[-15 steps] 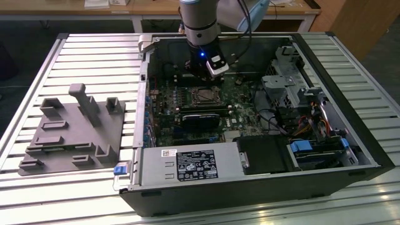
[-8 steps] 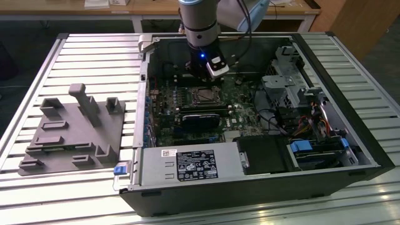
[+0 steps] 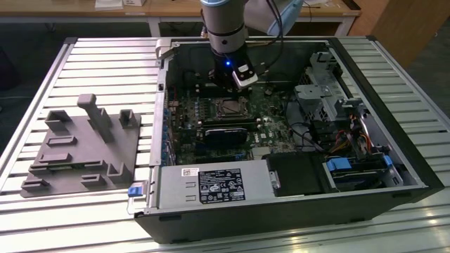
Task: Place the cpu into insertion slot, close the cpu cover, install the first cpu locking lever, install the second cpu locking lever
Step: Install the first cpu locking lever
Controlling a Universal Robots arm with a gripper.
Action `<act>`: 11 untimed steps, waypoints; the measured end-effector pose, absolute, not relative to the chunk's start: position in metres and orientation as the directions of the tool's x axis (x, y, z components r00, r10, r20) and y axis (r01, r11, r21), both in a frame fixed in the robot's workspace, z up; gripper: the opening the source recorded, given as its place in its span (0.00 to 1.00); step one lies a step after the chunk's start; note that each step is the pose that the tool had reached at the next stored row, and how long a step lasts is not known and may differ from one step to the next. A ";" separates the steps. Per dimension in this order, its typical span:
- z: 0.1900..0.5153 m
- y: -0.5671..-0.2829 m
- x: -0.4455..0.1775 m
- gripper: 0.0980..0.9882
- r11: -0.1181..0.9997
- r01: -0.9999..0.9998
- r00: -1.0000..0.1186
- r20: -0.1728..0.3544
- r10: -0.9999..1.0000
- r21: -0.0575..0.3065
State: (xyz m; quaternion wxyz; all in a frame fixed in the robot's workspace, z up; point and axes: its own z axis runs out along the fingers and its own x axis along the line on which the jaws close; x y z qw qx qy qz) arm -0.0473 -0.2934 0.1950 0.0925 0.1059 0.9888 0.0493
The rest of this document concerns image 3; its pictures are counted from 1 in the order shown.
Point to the silver CPU plate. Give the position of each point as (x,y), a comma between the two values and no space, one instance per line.
(233,106)

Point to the black RAM slot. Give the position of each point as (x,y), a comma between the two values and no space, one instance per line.
(228,120)
(207,92)
(228,126)
(205,86)

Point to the CPU socket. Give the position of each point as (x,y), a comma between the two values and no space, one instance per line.
(233,108)

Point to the black plastic drive cover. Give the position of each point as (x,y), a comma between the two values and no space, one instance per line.
(297,174)

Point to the black graphics card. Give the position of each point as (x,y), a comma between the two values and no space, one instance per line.
(224,139)

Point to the green motherboard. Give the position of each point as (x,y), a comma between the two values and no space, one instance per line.
(277,131)

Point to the silver metal drive cage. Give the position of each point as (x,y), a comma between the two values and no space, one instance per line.
(312,92)

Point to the silver chipset heatsink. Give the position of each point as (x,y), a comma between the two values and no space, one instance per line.
(260,152)

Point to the wooden desk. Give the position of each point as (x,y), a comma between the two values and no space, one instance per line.
(140,11)

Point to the white box on desk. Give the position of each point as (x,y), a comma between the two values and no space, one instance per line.
(133,2)
(108,4)

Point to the silver power supply unit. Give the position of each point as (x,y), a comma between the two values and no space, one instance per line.
(174,184)

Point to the blue disk carrier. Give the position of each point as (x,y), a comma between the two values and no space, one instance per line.
(336,164)

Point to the blue case latch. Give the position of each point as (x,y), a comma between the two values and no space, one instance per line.
(136,191)

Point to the grey parts rack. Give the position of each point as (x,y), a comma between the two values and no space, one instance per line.
(80,158)

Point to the wooden cabinet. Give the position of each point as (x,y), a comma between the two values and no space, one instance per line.
(403,26)

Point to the blue plastic clip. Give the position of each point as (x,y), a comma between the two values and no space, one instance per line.
(387,161)

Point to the black PC case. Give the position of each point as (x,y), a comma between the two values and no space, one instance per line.
(245,226)

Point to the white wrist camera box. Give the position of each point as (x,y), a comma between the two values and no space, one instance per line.
(244,76)

